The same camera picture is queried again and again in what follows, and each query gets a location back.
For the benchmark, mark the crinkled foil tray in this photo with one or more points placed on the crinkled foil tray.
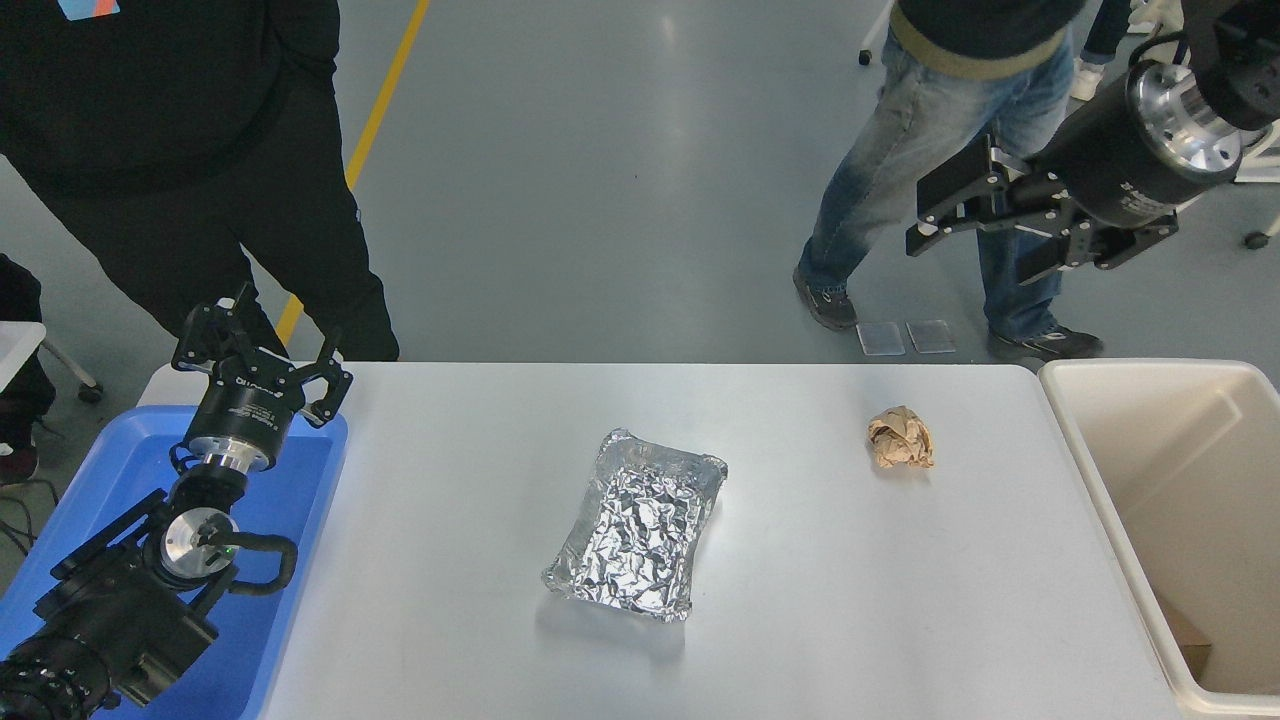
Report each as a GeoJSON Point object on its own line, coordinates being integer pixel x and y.
{"type": "Point", "coordinates": [640, 525]}

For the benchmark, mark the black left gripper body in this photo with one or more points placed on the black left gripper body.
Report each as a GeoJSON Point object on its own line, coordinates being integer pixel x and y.
{"type": "Point", "coordinates": [250, 405]}

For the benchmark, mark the person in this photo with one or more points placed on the person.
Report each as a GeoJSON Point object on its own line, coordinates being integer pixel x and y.
{"type": "Point", "coordinates": [930, 110]}
{"type": "Point", "coordinates": [15, 410]}
{"type": "Point", "coordinates": [1105, 35]}
{"type": "Point", "coordinates": [150, 120]}

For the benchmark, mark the white wheeled side table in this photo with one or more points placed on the white wheeled side table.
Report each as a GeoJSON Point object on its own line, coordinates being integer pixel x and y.
{"type": "Point", "coordinates": [18, 350]}

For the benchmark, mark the large pale plastic bin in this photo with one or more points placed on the large pale plastic bin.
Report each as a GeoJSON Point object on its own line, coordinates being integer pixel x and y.
{"type": "Point", "coordinates": [1180, 470]}

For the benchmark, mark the clear floor plate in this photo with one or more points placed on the clear floor plate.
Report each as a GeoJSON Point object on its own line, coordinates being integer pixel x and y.
{"type": "Point", "coordinates": [932, 337]}
{"type": "Point", "coordinates": [882, 340]}

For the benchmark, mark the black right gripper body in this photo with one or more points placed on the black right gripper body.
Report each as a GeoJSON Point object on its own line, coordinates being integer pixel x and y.
{"type": "Point", "coordinates": [1120, 165]}

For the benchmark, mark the white wheeled office chair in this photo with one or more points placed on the white wheeled office chair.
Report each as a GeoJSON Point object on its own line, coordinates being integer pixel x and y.
{"type": "Point", "coordinates": [1262, 160]}
{"type": "Point", "coordinates": [865, 52]}

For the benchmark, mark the blue plastic tray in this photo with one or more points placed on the blue plastic tray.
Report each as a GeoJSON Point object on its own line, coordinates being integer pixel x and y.
{"type": "Point", "coordinates": [290, 500]}

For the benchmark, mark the crumpled tan paper ball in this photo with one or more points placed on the crumpled tan paper ball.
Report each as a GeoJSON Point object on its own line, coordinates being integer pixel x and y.
{"type": "Point", "coordinates": [900, 438]}

